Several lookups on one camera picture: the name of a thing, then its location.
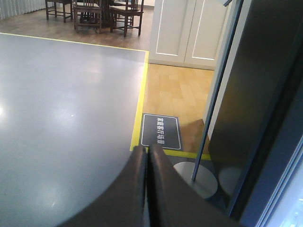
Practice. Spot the silver sign stand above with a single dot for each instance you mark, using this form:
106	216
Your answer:
199	173

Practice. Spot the dark wooden chair right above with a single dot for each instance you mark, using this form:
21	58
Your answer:
128	10

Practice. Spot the white panel cabinet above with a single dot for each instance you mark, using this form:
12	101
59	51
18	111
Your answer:
188	33

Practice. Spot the dark wooden chair middle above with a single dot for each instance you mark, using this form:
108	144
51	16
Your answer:
87	13

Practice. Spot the dark floor sign sticker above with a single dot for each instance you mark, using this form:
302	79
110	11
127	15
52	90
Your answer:
161	129

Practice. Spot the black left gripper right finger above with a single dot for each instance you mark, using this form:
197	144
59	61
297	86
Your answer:
172	202

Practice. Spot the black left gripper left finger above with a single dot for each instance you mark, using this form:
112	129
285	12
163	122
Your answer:
122	203

